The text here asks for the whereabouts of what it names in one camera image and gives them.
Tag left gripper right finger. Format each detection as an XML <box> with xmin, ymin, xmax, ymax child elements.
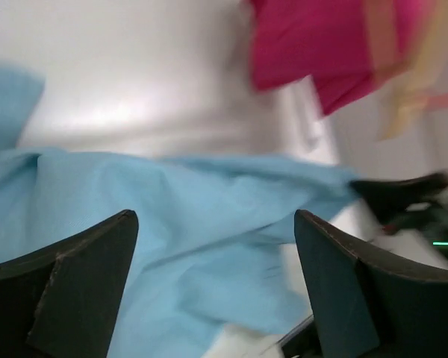
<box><xmin>281</xmin><ymin>210</ymin><xmax>448</xmax><ymax>357</ymax></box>

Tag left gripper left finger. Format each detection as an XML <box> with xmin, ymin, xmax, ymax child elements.
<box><xmin>0</xmin><ymin>210</ymin><xmax>139</xmax><ymax>358</ymax></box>

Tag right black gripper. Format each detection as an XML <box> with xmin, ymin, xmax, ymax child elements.
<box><xmin>349</xmin><ymin>172</ymin><xmax>448</xmax><ymax>263</ymax></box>

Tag wooden clothes hanger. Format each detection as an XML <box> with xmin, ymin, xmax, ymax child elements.
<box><xmin>364</xmin><ymin>1</ymin><xmax>448</xmax><ymax>140</ymax></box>

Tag light blue trousers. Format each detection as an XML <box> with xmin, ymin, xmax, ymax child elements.
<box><xmin>0</xmin><ymin>66</ymin><xmax>355</xmax><ymax>357</ymax></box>

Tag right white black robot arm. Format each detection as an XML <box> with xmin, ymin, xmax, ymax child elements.
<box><xmin>349</xmin><ymin>171</ymin><xmax>448</xmax><ymax>259</ymax></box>

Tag magenta pink garment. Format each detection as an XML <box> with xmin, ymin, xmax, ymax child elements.
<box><xmin>249</xmin><ymin>0</ymin><xmax>433</xmax><ymax>115</ymax></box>

